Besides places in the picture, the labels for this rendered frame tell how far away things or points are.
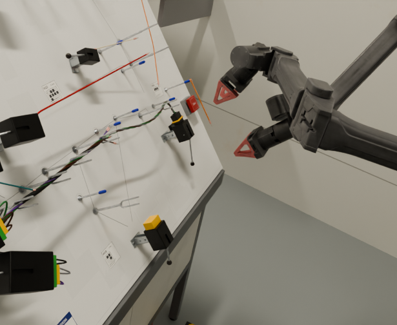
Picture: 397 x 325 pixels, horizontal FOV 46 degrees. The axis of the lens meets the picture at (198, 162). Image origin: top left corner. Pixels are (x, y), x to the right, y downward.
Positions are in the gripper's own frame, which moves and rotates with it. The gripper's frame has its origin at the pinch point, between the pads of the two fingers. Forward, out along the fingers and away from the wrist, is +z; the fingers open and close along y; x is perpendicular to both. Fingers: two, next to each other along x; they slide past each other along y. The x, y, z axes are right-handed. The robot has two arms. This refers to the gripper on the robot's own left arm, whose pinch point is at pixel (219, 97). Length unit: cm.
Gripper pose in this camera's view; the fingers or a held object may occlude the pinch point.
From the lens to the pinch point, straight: 136.2
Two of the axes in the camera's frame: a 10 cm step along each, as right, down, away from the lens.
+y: -3.8, 4.5, -8.1
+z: -5.8, 5.7, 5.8
